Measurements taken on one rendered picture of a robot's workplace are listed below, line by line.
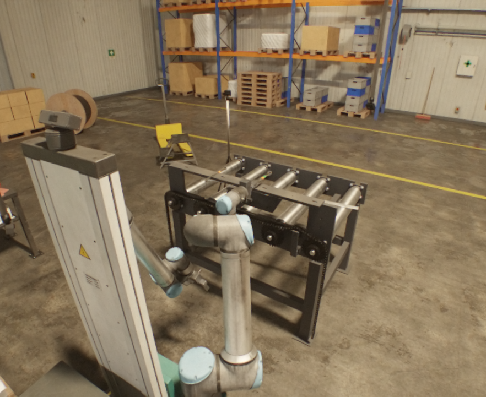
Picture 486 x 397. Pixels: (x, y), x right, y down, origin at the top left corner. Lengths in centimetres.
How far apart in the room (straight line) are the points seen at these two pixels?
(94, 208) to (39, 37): 1154
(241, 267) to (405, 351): 183
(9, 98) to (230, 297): 811
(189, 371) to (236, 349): 20
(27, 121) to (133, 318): 820
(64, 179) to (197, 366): 87
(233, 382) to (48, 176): 101
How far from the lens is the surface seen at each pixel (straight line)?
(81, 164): 82
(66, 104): 826
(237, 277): 119
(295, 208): 229
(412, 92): 1073
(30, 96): 900
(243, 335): 131
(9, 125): 892
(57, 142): 89
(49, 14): 1254
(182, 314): 276
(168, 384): 144
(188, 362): 140
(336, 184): 285
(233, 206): 167
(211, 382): 140
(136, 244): 144
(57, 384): 155
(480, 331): 319
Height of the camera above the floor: 203
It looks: 28 degrees down
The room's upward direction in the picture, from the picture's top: straight up
